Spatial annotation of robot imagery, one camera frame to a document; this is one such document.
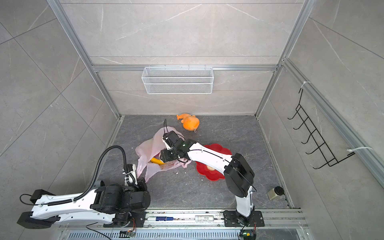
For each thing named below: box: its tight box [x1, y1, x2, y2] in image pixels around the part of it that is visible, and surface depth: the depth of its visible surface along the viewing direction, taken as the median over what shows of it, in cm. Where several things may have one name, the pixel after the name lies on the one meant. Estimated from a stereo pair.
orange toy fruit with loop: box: [176, 113, 200, 133], surface depth 109 cm
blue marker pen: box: [155, 216, 174, 222], surface depth 75 cm
